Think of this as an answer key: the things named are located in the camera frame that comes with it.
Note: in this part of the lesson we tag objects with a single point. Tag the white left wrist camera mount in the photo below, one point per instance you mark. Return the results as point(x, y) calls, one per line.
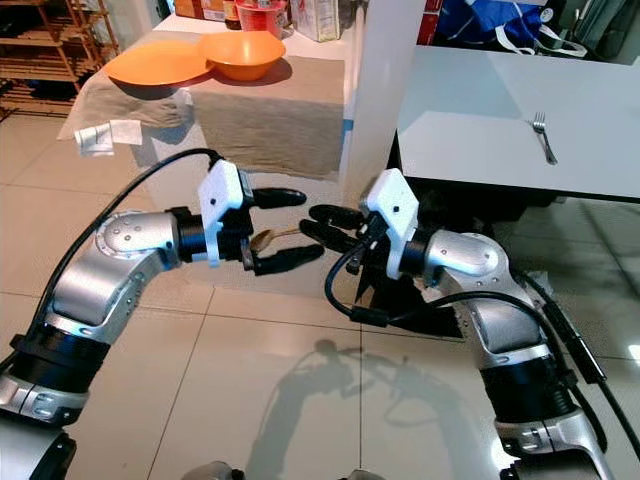
point(222, 195)

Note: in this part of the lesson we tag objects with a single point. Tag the orange bowl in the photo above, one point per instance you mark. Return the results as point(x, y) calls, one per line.
point(242, 53)

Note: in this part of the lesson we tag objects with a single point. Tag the white cloth tag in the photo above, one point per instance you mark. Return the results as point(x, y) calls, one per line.
point(127, 132)
point(93, 141)

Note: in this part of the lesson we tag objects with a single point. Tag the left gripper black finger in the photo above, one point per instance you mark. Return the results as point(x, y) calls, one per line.
point(290, 260)
point(280, 197)

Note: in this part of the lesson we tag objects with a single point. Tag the dark sauce bottle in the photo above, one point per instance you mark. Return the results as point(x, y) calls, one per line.
point(231, 12)

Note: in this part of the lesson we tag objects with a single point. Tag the silver fork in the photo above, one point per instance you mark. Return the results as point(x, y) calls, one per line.
point(543, 135)

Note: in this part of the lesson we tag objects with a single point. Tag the grey robot foot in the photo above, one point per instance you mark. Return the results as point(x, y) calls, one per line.
point(376, 476)
point(233, 471)

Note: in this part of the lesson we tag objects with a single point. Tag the white printed package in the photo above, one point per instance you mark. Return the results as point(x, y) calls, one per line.
point(315, 20)

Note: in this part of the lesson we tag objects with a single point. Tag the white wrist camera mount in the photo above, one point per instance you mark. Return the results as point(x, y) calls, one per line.
point(395, 200)
point(222, 195)

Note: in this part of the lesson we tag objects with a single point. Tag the orange plate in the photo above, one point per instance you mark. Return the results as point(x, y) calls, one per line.
point(157, 66)

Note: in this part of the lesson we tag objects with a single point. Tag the dark grey bag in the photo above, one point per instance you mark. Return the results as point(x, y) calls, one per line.
point(600, 25)

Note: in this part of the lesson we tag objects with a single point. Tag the grey robot left foot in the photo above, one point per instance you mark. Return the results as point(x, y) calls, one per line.
point(233, 471)

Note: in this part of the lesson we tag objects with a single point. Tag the wooden shelf rack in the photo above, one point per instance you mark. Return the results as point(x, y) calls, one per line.
point(55, 55)

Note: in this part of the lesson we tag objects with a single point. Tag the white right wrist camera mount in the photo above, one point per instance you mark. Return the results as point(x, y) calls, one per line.
point(395, 200)

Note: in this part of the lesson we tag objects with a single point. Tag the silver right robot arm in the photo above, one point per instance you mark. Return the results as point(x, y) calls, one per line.
point(460, 255)

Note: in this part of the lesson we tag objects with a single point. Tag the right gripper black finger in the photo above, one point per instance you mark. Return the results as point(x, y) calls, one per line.
point(338, 214)
point(328, 237)

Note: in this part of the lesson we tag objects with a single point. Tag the black dustpan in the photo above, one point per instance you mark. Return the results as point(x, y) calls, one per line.
point(363, 290)

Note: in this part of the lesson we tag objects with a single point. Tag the grey robot right foot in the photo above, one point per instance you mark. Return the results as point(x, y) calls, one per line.
point(376, 476)

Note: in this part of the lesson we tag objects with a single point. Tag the red cup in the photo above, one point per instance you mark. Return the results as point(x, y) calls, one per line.
point(263, 17)

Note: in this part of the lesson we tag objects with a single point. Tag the brown box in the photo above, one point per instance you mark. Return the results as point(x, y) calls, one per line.
point(200, 8)

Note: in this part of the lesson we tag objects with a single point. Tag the grey brown tablecloth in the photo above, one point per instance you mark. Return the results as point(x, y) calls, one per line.
point(270, 125)

